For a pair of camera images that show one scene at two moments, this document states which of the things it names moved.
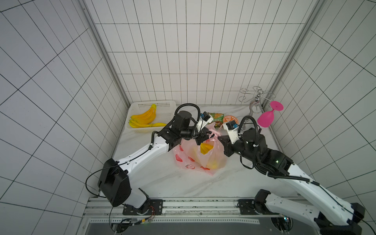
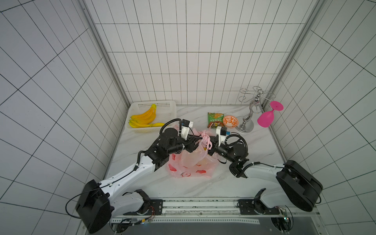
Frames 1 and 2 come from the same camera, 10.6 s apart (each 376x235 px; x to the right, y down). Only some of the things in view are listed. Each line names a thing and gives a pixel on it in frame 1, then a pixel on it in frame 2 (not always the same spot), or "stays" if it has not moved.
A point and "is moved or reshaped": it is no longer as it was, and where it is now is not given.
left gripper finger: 208,131 to 194,138
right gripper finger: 228,150 to 211,152
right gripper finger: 224,139 to 214,141
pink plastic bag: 188,154 is moved or reshaped
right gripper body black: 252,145 to 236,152
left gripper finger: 199,140 to 192,147
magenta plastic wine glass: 266,119 stays
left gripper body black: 189,132 to 180,144
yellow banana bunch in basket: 146,120 stays
